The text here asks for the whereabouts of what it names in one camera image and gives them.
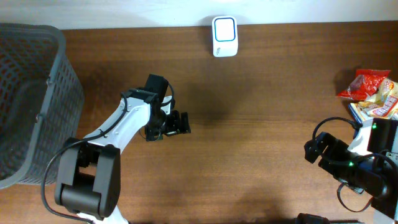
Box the red snack bag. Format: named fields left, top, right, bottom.
left=337, top=69, right=391, bottom=101

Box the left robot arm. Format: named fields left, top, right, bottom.
left=48, top=74, right=191, bottom=223

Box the yellow wet wipes pack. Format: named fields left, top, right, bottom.
left=349, top=78, right=397, bottom=123

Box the grey plastic mesh basket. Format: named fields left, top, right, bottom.
left=1, top=23, right=85, bottom=189

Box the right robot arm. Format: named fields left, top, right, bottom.
left=304, top=118, right=397, bottom=223

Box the white barcode scanner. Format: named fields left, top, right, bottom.
left=211, top=16, right=239, bottom=57

